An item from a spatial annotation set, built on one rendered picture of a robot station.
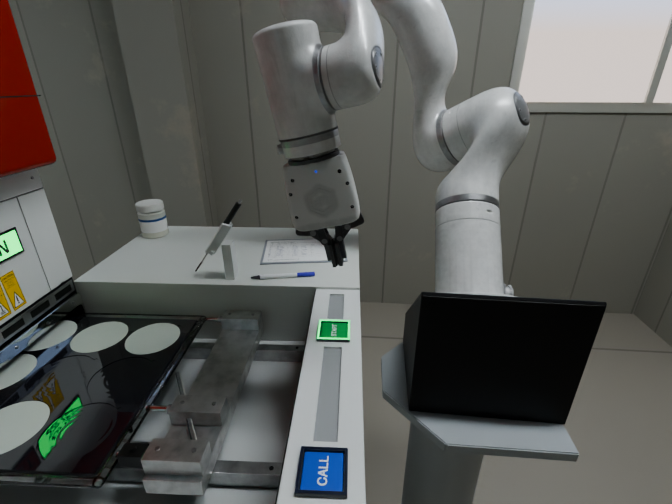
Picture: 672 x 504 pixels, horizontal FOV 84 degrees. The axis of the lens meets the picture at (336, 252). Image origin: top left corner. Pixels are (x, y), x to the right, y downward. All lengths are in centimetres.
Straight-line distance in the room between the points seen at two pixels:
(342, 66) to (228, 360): 55
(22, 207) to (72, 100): 191
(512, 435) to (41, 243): 94
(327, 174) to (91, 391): 52
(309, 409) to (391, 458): 118
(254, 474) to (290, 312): 34
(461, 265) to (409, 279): 181
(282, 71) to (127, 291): 62
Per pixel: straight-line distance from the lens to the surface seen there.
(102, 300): 99
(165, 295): 90
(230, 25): 231
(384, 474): 166
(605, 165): 258
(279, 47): 51
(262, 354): 83
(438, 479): 93
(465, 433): 73
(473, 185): 74
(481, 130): 76
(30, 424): 76
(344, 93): 48
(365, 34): 50
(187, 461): 59
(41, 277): 93
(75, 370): 83
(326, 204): 54
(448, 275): 69
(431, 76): 82
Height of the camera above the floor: 136
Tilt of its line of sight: 24 degrees down
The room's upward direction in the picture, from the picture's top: straight up
